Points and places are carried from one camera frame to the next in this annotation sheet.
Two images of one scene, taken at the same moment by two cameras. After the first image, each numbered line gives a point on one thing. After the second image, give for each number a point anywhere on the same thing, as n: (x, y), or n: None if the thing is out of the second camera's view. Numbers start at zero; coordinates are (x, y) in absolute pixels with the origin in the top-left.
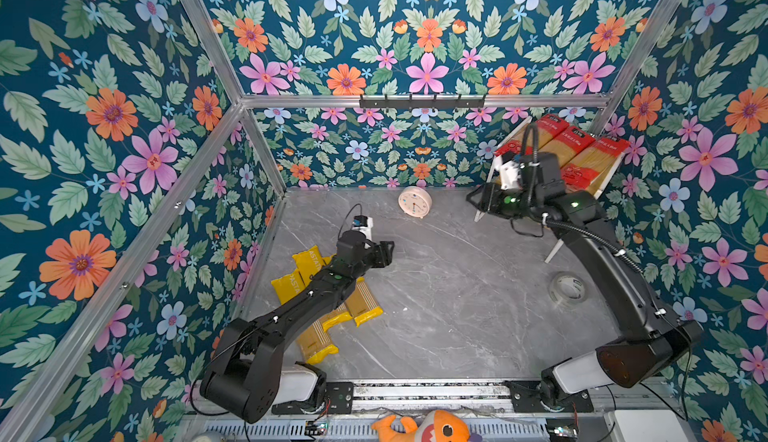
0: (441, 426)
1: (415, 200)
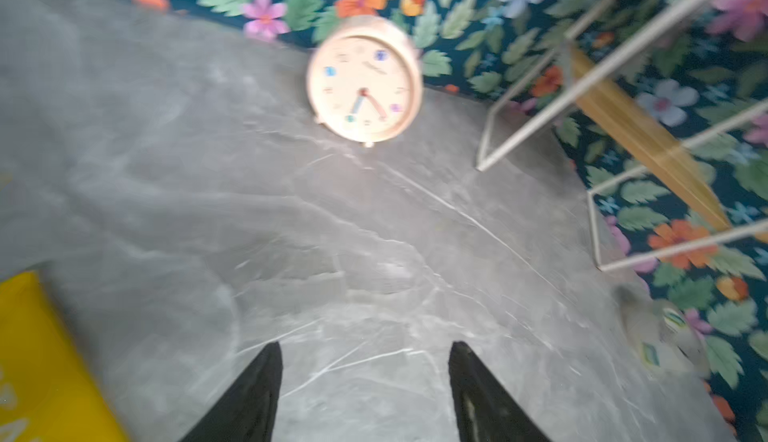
0: None
1: (365, 79)
